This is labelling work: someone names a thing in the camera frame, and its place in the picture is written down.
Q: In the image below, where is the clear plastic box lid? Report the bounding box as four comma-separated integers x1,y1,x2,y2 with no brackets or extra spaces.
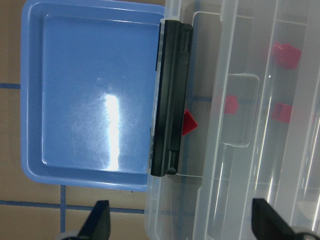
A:
193,0,320,240

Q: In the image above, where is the red block under lid centre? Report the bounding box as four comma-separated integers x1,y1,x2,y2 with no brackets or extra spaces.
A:
271,42,302,70

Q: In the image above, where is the black box handle latch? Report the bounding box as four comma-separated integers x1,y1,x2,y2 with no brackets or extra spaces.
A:
150,20,193,177

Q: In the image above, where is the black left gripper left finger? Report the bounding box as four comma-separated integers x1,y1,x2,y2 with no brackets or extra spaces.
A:
77,200,111,240

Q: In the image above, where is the red block near handle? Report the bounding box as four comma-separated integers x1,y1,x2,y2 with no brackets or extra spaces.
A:
181,109,198,136

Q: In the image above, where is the red block under lid front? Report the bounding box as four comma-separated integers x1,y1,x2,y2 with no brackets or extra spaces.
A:
271,102,292,124

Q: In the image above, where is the blue plastic tray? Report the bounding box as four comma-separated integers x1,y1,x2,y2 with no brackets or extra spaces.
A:
20,0,165,192

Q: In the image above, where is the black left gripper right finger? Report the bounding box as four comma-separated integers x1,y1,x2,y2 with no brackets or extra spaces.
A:
251,198,296,240

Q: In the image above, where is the red block under lid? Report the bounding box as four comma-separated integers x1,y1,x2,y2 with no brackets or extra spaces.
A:
224,95,239,115
271,42,302,70
271,102,292,124

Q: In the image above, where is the red block under lid left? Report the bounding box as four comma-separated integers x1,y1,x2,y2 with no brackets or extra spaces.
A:
224,95,239,115

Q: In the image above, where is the clear plastic storage box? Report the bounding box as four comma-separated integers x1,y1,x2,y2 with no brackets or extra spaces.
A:
144,0,320,240

